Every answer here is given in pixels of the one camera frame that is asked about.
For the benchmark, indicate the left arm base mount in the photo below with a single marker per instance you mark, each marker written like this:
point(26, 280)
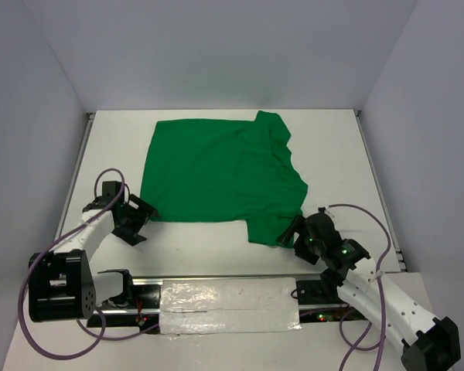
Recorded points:
point(137, 308)

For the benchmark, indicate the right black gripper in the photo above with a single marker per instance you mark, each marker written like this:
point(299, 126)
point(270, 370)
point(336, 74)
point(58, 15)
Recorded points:
point(295, 226)

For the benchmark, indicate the green t shirt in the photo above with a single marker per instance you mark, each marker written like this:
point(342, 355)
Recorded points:
point(202, 170)

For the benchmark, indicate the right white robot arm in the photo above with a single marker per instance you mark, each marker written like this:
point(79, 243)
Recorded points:
point(424, 341)

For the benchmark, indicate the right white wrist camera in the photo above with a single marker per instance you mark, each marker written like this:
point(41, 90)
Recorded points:
point(324, 210)

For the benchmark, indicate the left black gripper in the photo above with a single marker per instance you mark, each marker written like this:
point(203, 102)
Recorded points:
point(144, 211)

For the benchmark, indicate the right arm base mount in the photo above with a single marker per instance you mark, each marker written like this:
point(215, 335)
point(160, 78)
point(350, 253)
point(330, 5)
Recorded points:
point(318, 302)

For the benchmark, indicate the silver tape patch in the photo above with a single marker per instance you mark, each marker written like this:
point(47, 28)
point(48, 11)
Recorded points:
point(243, 305)

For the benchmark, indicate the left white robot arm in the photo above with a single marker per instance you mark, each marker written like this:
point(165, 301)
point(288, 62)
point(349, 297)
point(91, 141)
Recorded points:
point(62, 285)

